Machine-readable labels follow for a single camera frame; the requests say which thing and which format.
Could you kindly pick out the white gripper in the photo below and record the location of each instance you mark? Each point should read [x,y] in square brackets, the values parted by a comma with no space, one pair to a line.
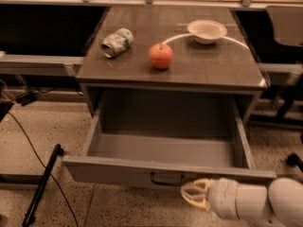
[222,195]

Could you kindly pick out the grey top drawer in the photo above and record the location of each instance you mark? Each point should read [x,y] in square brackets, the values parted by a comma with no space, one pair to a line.
[198,137]

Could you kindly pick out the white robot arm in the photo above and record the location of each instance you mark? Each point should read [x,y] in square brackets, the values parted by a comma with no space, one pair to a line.
[278,204]

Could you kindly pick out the grey drawer cabinet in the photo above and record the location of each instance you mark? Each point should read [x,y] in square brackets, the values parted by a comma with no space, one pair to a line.
[221,67]

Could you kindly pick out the black chair base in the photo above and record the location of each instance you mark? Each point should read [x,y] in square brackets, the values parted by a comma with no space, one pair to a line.
[294,160]

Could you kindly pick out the red apple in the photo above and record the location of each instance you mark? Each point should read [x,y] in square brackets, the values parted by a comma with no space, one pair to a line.
[160,56]

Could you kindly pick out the white bowl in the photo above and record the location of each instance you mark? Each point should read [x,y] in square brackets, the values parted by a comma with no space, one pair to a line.
[206,31]

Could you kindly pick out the black stand leg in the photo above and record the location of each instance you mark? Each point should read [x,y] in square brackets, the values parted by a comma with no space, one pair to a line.
[30,214]

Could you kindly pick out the left grey desk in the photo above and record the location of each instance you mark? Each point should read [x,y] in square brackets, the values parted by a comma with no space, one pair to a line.
[39,65]

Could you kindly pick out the black drawer handle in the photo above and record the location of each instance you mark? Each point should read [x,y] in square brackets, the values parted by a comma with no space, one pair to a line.
[167,179]

